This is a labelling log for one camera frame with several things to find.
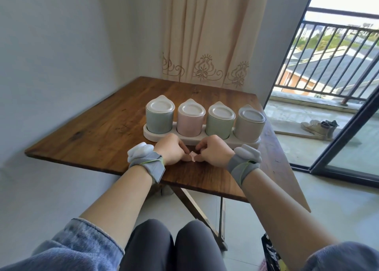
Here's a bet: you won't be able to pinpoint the person's right forearm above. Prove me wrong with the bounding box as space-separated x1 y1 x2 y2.
242 169 333 271

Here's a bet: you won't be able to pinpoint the pink ceramic jar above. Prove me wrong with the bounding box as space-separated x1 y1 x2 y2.
177 112 206 137

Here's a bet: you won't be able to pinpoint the grey left wrist strap tracker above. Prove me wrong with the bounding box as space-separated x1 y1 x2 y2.
127 142 166 186

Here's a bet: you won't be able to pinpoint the grey wrist strap tracker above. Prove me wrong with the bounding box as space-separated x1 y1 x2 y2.
127 142 166 186
227 144 263 189

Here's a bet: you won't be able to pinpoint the black balcony railing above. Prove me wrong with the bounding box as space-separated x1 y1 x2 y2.
274 6 379 106

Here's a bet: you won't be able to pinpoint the person's right hand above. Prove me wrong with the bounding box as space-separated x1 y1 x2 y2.
194 135 236 169

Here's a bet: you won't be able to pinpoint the black patterned bag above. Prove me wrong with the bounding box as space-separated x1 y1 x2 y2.
260 233 282 271

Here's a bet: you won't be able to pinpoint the light green ceramic jar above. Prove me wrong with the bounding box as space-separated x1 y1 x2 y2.
205 116 235 140

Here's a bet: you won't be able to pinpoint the dark grey trousers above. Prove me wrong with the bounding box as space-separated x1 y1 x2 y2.
120 219 228 271

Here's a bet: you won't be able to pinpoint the white jar lid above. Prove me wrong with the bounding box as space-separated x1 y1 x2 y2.
208 102 237 121
238 105 267 124
178 98 206 117
146 95 175 113

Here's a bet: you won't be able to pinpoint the wooden table legs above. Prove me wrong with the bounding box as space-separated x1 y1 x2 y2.
167 185 229 252

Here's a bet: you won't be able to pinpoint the dark grey shoe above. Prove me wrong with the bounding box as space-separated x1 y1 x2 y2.
321 120 340 139

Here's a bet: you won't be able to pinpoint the black sliding door frame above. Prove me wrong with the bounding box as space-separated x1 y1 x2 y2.
309 87 379 189

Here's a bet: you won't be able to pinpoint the grey roofed building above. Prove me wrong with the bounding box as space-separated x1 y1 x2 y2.
280 44 379 95

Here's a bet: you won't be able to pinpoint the person's left forearm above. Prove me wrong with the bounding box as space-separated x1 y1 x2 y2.
78 164 155 246

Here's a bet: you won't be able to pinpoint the grey right wrist strap tracker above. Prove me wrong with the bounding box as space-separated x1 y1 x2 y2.
227 144 263 189

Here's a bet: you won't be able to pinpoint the beige embroidered curtain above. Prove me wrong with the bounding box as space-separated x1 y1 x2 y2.
161 0 272 88

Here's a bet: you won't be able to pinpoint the white jar holder tray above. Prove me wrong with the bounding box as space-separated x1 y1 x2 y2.
143 122 262 150

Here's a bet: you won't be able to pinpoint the person's left hand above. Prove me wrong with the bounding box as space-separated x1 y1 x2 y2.
154 133 192 166

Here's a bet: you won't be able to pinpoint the beige shoe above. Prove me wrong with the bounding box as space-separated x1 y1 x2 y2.
301 120 334 141

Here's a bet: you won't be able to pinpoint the person's denim sleeve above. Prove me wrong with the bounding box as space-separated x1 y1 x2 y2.
301 241 379 271
0 218 125 271

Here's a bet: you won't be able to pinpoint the person's right denim sleeve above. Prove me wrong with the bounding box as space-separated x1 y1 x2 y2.
301 241 379 271

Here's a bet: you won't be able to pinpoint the beige ceramic jar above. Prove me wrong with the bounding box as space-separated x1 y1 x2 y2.
234 119 266 144

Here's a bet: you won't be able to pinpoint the person's left denim sleeve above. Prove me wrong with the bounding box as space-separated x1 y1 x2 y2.
0 218 125 271

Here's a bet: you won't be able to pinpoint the blue-green ceramic jar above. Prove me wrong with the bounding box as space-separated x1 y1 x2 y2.
145 107 175 134

